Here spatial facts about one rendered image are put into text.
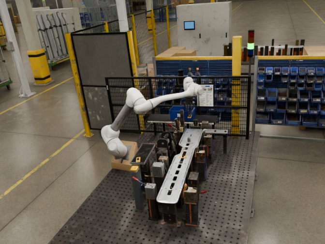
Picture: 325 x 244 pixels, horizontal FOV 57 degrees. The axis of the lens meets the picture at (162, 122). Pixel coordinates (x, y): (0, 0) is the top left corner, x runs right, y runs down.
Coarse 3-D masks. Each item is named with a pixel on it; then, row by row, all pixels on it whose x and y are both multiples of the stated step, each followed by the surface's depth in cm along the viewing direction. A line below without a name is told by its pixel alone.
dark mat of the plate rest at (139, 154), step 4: (144, 144) 306; (148, 144) 306; (152, 144) 305; (140, 148) 300; (144, 148) 299; (148, 148) 298; (140, 152) 292; (144, 152) 291; (148, 152) 291; (136, 156) 286; (140, 156) 285; (144, 156) 285; (132, 160) 280; (140, 160) 279; (144, 160) 278
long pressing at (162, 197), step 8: (184, 136) 350; (192, 136) 348; (200, 136) 347; (184, 144) 332; (192, 144) 331; (192, 152) 315; (176, 160) 304; (184, 160) 302; (176, 168) 290; (184, 168) 289; (168, 176) 280; (176, 176) 279; (184, 176) 278; (168, 184) 268; (176, 184) 267; (160, 192) 259; (176, 192) 257; (160, 200) 250; (168, 200) 248; (176, 200) 248
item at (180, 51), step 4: (172, 48) 805; (176, 48) 801; (180, 48) 796; (184, 48) 808; (164, 52) 768; (168, 52) 764; (172, 52) 760; (176, 52) 756; (180, 52) 751; (184, 52) 747; (188, 52) 744; (192, 52) 745; (156, 56) 734; (160, 56) 730; (164, 56) 726; (168, 56) 723; (172, 56) 732; (176, 56) 755; (180, 56) 749; (184, 56) 745; (188, 56) 741; (192, 56) 748
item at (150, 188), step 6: (150, 186) 258; (150, 192) 258; (156, 192) 263; (150, 198) 261; (150, 204) 265; (156, 204) 267; (150, 210) 267; (156, 210) 266; (150, 216) 270; (156, 216) 268
